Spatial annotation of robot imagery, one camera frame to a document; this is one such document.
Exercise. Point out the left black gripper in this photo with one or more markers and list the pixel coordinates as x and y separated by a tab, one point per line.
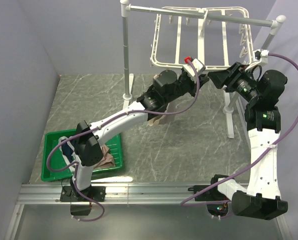
193	84

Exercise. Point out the green plastic tray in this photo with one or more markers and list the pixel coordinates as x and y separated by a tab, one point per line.
57	162

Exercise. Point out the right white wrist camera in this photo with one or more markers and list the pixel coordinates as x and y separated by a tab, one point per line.
259	58

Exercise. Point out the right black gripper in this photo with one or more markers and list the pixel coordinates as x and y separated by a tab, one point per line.
230	77

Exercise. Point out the white clip drying hanger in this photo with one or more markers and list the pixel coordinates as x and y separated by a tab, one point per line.
244	31

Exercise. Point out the taupe beige underwear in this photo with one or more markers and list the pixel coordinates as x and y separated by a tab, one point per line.
164	119

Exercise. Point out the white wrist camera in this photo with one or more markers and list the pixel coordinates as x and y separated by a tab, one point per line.
259	58
195	66

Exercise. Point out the aluminium rail base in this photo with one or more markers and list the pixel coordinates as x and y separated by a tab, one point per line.
133	211

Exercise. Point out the navy white underwear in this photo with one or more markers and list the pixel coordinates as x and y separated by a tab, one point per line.
68	153

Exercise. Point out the beige pink underwear pile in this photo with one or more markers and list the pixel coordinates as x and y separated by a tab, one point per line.
107	160

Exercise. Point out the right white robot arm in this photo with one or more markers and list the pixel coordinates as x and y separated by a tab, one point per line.
262	198

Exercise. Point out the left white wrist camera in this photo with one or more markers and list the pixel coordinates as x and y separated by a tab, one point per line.
195	66

